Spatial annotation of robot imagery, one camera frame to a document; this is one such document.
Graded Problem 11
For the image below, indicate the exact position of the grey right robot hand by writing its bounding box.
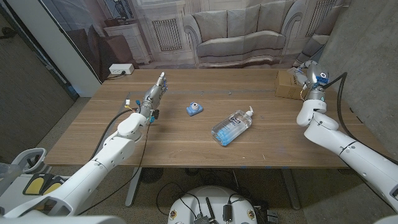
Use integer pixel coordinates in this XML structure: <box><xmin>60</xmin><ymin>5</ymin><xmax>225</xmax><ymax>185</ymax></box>
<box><xmin>294</xmin><ymin>60</ymin><xmax>330</xmax><ymax>101</ymax></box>

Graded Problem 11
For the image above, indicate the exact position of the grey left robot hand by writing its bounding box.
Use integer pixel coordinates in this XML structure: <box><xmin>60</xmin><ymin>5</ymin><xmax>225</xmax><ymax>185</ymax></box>
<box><xmin>138</xmin><ymin>72</ymin><xmax>169</xmax><ymax>118</ymax></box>

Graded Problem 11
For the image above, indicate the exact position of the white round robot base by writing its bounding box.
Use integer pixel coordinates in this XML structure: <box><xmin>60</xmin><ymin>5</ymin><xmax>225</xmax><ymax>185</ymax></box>
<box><xmin>167</xmin><ymin>185</ymin><xmax>258</xmax><ymax>224</ymax></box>

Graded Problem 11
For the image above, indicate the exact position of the clear pump dispenser bottle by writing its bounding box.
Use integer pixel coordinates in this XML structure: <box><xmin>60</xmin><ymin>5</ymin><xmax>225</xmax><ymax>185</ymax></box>
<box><xmin>211</xmin><ymin>106</ymin><xmax>254</xmax><ymax>147</ymax></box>

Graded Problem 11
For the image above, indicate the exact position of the brown cardboard box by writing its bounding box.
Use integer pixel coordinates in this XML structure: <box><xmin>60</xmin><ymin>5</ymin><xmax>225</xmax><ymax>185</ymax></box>
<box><xmin>274</xmin><ymin>70</ymin><xmax>308</xmax><ymax>101</ymax></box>

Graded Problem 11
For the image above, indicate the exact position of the white power strip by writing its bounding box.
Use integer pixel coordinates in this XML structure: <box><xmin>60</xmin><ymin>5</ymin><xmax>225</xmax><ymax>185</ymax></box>
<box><xmin>108</xmin><ymin>63</ymin><xmax>135</xmax><ymax>75</ymax></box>

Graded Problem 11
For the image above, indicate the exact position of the black round floor object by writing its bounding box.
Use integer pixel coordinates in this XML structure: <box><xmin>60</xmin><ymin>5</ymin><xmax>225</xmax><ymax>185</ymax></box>
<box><xmin>139</xmin><ymin>167</ymin><xmax>164</xmax><ymax>184</ymax></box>

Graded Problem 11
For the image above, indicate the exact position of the printed living room backdrop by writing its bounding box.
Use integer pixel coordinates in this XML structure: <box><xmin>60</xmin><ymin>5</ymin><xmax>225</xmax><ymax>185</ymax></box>
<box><xmin>40</xmin><ymin>0</ymin><xmax>352</xmax><ymax>83</ymax></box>

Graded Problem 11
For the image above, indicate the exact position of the grey metal table leg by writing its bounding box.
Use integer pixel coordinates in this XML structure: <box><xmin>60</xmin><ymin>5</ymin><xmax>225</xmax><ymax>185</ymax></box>
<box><xmin>279</xmin><ymin>167</ymin><xmax>302</xmax><ymax>211</ymax></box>
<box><xmin>124</xmin><ymin>167</ymin><xmax>142</xmax><ymax>208</ymax></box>

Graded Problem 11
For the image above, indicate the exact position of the white grey hollow stand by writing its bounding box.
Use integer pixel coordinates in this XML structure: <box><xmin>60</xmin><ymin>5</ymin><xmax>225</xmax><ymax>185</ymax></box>
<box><xmin>11</xmin><ymin>147</ymin><xmax>47</xmax><ymax>174</ymax></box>

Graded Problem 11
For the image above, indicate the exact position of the yellow black foot pedal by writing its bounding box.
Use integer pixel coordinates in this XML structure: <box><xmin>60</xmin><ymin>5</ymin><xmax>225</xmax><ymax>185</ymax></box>
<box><xmin>23</xmin><ymin>174</ymin><xmax>49</xmax><ymax>196</ymax></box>
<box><xmin>42</xmin><ymin>176</ymin><xmax>66</xmax><ymax>195</ymax></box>

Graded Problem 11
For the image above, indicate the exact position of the black adapter on base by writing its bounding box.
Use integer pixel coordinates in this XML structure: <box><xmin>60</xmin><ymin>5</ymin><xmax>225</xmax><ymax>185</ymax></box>
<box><xmin>222</xmin><ymin>203</ymin><xmax>233</xmax><ymax>222</ymax></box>

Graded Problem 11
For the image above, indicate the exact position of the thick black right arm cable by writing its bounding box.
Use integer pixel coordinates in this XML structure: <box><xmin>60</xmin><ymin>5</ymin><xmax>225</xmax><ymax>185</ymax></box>
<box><xmin>323</xmin><ymin>72</ymin><xmax>398</xmax><ymax>166</ymax></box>

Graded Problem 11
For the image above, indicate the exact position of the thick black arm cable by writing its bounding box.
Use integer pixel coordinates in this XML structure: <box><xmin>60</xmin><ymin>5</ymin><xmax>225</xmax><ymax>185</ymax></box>
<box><xmin>323</xmin><ymin>72</ymin><xmax>398</xmax><ymax>166</ymax></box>
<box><xmin>90</xmin><ymin>108</ymin><xmax>139</xmax><ymax>161</ymax></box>

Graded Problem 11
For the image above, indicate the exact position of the blue toy camera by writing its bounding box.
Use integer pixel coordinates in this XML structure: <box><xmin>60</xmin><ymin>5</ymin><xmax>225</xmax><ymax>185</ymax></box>
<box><xmin>186</xmin><ymin>101</ymin><xmax>204</xmax><ymax>117</ymax></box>

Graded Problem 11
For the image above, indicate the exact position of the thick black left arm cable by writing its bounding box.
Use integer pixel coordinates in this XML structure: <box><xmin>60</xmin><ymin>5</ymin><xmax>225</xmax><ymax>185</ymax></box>
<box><xmin>90</xmin><ymin>108</ymin><xmax>139</xmax><ymax>161</ymax></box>

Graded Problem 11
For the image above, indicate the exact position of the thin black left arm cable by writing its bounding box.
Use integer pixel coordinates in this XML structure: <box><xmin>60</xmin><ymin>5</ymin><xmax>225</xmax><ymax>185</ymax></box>
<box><xmin>77</xmin><ymin>123</ymin><xmax>150</xmax><ymax>216</ymax></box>

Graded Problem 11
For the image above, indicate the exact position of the black looped floor cable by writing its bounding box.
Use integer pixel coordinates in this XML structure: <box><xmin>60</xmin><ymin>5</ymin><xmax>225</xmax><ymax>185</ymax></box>
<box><xmin>155</xmin><ymin>182</ymin><xmax>200</xmax><ymax>217</ymax></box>

